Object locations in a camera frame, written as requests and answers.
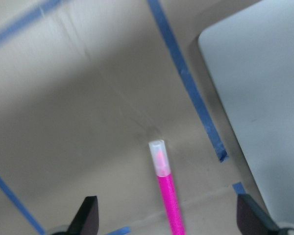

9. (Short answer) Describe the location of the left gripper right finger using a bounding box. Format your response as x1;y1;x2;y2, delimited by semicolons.
236;194;279;235

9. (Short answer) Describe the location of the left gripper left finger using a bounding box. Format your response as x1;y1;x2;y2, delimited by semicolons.
68;196;99;235

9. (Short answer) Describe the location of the pink marker pen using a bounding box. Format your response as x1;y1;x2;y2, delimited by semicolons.
148;140;185;235

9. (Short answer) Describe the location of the silver closed laptop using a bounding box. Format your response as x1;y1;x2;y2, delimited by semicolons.
198;0;294;224

